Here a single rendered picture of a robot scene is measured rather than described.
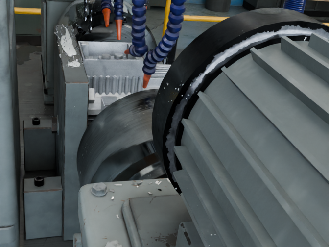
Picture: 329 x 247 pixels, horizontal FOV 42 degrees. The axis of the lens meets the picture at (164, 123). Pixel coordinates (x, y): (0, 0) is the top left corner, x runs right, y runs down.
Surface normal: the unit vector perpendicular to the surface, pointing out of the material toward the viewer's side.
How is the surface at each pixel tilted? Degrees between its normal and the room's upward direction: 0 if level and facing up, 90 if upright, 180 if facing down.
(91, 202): 0
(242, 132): 59
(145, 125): 21
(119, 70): 90
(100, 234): 0
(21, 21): 90
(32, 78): 0
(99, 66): 90
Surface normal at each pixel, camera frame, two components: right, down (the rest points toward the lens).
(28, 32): 0.27, 0.50
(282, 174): -0.75, -0.43
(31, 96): 0.12, -0.87
